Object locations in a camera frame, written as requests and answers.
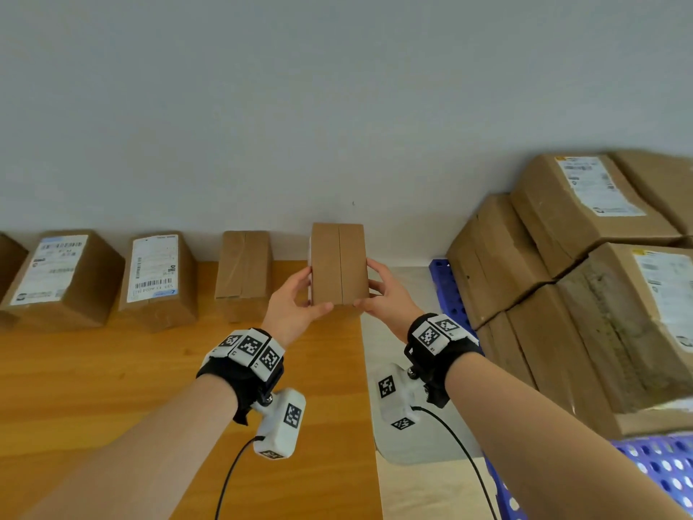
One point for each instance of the person's right hand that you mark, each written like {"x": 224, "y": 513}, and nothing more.
{"x": 395, "y": 311}

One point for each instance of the person's left hand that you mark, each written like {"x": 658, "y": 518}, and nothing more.
{"x": 292, "y": 314}

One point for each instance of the blue perforated plastic pallet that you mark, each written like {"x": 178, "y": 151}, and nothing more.
{"x": 449, "y": 287}

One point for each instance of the small seamed cardboard box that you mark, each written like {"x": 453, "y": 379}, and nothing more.
{"x": 341, "y": 265}

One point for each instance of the small tape-striped cardboard box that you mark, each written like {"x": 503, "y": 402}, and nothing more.
{"x": 243, "y": 265}

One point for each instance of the cardboard parcel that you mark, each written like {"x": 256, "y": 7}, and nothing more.
{"x": 660, "y": 184}
{"x": 552, "y": 346}

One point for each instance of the taped cardboard box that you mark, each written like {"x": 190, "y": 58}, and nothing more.
{"x": 612, "y": 319}

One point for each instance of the person's left forearm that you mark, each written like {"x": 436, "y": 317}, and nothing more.
{"x": 141, "y": 460}

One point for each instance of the person's right forearm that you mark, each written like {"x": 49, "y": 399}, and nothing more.
{"x": 541, "y": 444}

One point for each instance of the white low table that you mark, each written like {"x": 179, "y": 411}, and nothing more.
{"x": 395, "y": 444}

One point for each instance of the orange wooden table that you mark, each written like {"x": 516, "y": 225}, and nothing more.
{"x": 135, "y": 384}

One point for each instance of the white marker-tagged wrist camera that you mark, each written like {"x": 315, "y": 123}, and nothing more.
{"x": 279, "y": 427}
{"x": 398, "y": 400}

